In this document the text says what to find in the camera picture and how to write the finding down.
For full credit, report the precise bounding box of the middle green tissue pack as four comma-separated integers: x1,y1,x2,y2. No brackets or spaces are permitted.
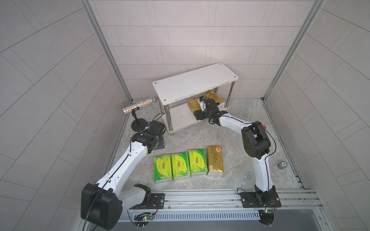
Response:
171,153,191,181

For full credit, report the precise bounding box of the right green tissue pack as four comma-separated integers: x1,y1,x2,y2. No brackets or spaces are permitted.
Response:
189,149,208,177

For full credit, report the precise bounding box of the glittery microphone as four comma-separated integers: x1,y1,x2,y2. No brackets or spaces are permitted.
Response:
122,96,158,114

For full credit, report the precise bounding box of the left green tissue pack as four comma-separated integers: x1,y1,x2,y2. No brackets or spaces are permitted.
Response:
154,155,173,183

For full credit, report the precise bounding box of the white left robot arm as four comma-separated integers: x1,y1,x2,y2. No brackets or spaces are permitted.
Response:
81,120,166,231

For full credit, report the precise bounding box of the black microphone stand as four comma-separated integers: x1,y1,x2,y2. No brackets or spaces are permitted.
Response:
131,107,146,132

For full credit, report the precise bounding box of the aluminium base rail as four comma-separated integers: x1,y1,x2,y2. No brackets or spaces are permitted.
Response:
118,189,323,223

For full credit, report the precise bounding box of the gold tissue pack on floor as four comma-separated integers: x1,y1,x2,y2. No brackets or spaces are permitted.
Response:
207,146,224,176

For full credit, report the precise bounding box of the small silver round object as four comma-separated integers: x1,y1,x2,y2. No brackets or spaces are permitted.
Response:
277,160,288,170

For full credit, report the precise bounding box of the gold tissue pack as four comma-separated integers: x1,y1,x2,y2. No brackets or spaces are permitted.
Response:
204,90,225,111
207,146,224,176
188,98,201,113

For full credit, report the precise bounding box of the white two-tier shelf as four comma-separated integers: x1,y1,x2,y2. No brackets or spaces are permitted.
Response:
152,63,239,136

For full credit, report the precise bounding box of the green tissue pack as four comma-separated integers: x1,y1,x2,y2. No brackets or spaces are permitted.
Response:
154,155,173,183
171,153,191,181
189,149,208,177

